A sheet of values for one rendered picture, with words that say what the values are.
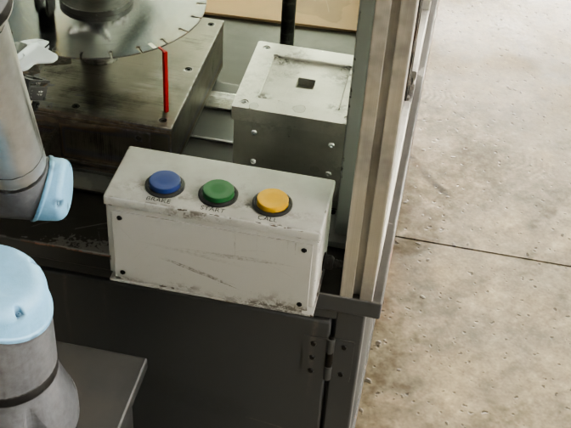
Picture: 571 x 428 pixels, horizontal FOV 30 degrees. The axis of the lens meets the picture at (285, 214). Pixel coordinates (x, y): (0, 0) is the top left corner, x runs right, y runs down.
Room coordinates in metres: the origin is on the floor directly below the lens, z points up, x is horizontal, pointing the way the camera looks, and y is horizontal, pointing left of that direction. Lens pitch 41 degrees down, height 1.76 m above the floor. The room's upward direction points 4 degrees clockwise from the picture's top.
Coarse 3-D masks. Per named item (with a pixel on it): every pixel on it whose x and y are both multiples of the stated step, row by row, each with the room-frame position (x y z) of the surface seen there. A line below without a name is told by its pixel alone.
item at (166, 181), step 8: (152, 176) 1.05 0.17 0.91; (160, 176) 1.05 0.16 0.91; (168, 176) 1.05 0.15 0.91; (176, 176) 1.06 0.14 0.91; (152, 184) 1.03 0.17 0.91; (160, 184) 1.04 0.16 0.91; (168, 184) 1.04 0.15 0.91; (176, 184) 1.04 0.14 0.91; (160, 192) 1.03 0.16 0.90; (168, 192) 1.03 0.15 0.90
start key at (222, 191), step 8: (208, 184) 1.04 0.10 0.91; (216, 184) 1.04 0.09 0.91; (224, 184) 1.04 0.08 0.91; (208, 192) 1.03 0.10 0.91; (216, 192) 1.03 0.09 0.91; (224, 192) 1.03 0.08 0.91; (232, 192) 1.03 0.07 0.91; (208, 200) 1.02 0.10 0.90; (216, 200) 1.02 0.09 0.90; (224, 200) 1.02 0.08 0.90
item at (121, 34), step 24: (24, 0) 1.39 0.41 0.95; (48, 0) 1.40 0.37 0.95; (144, 0) 1.42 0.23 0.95; (168, 0) 1.42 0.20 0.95; (192, 0) 1.43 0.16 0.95; (24, 24) 1.33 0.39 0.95; (48, 24) 1.33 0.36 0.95; (72, 24) 1.33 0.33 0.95; (96, 24) 1.34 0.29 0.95; (120, 24) 1.34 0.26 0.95; (144, 24) 1.35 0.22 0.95; (168, 24) 1.35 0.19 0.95; (192, 24) 1.36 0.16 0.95; (48, 48) 1.26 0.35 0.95; (72, 48) 1.27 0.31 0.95; (96, 48) 1.27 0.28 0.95; (120, 48) 1.28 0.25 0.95; (144, 48) 1.28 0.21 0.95
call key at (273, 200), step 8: (264, 192) 1.04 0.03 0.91; (272, 192) 1.04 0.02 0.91; (280, 192) 1.04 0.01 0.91; (264, 200) 1.02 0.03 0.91; (272, 200) 1.02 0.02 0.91; (280, 200) 1.02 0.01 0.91; (288, 200) 1.02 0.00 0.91; (264, 208) 1.01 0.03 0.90; (272, 208) 1.01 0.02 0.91; (280, 208) 1.01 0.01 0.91
